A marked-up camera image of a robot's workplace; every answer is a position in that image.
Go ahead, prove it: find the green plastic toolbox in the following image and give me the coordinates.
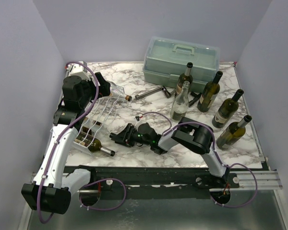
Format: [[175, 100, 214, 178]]
[[143, 36, 220, 93]]

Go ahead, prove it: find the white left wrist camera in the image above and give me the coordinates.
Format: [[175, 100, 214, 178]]
[[65, 64, 92, 81]]

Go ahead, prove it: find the dark green white-label bottle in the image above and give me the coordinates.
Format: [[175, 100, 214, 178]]
[[212, 89, 244, 128]]

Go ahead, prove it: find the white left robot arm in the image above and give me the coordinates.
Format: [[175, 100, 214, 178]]
[[21, 72, 110, 214]]

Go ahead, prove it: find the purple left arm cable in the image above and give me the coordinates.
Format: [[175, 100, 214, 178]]
[[37, 61, 127, 224]]

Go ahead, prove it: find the black metal base rail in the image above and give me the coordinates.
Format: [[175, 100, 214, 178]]
[[62, 165, 240, 199]]

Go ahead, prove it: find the clear acrylic wine rack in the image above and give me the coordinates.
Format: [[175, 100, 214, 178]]
[[73, 82, 129, 157]]

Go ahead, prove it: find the green bottle in rack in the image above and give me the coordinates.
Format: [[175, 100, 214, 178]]
[[74, 132, 116, 157]]

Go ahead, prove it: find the green bottle silver neck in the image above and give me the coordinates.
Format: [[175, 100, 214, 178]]
[[216, 115, 252, 150]]

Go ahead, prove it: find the clear glass wine bottle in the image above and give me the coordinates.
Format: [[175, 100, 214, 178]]
[[170, 81, 190, 121]]

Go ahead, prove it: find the grey metal rod tool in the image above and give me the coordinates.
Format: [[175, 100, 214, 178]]
[[135, 86, 176, 100]]

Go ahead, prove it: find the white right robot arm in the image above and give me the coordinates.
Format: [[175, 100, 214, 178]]
[[109, 117, 229, 188]]

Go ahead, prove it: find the black corkscrew tool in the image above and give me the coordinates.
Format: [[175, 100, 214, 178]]
[[189, 92, 202, 107]]

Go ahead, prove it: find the olive green wine bottle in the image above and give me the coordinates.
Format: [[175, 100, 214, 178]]
[[197, 71, 223, 112]]

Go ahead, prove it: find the clear bottle with cork stopper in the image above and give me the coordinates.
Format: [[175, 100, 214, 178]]
[[109, 81, 132, 102]]

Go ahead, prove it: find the dark green labelled wine bottle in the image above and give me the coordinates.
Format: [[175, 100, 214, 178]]
[[175, 62, 193, 97]]

